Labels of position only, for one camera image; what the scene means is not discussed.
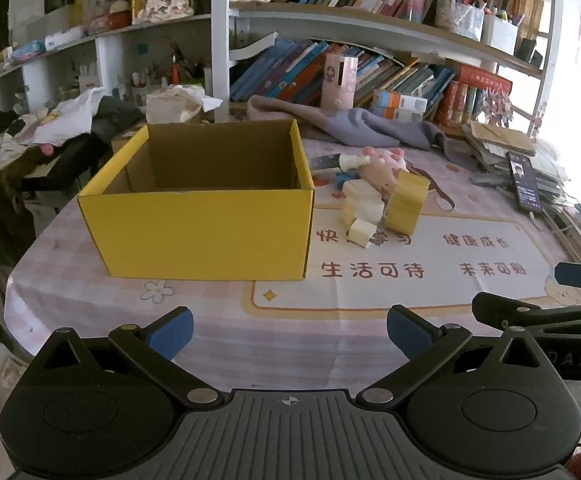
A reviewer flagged black smartphone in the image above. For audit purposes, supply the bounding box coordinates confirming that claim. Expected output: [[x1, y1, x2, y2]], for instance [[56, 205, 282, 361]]
[[506, 152, 542, 214]]

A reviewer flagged small cream block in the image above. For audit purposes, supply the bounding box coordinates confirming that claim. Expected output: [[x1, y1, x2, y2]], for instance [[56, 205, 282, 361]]
[[347, 218, 377, 248]]

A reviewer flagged pink plush pig toy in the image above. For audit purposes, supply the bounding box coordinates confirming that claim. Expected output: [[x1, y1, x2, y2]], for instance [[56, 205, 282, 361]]
[[357, 146, 407, 198]]

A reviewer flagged dark spray bottle white cap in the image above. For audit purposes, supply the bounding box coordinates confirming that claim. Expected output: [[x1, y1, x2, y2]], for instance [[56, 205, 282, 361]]
[[309, 154, 369, 172]]

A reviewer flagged yellow cardboard box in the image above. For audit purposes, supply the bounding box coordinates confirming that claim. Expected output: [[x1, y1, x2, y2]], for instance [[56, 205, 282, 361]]
[[78, 120, 315, 281]]

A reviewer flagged white power adapter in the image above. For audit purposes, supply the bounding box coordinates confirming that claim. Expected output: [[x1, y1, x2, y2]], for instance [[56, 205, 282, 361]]
[[340, 197, 385, 230]]

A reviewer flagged pink cylindrical box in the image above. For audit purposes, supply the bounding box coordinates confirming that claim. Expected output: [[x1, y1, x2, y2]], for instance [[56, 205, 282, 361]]
[[319, 53, 357, 110]]

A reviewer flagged grey purple cloth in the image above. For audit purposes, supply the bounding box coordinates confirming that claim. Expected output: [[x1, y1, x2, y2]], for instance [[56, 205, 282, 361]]
[[246, 96, 447, 151]]

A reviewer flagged orange blue white box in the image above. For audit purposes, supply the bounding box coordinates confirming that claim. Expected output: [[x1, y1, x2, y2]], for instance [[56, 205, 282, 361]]
[[371, 90, 428, 122]]

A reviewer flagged white charger block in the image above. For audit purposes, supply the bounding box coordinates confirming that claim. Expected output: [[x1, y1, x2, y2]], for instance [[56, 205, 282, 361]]
[[342, 179, 381, 200]]

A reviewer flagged stack of papers and books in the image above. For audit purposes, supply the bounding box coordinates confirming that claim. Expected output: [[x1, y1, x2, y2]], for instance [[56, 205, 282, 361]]
[[461, 122, 581, 262]]

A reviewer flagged pink cartoon table mat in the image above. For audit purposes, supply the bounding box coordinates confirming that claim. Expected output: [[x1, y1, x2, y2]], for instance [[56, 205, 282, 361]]
[[243, 151, 581, 318]]

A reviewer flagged white bookshelf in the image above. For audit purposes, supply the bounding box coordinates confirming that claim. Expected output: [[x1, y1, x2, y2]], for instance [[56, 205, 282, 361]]
[[0, 0, 556, 133]]

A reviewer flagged white tissue pack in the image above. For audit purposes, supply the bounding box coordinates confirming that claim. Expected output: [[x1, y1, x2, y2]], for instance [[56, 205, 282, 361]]
[[145, 84, 223, 125]]

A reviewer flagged blue wrapper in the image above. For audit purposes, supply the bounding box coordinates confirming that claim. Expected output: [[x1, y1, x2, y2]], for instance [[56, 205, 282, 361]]
[[335, 172, 359, 191]]

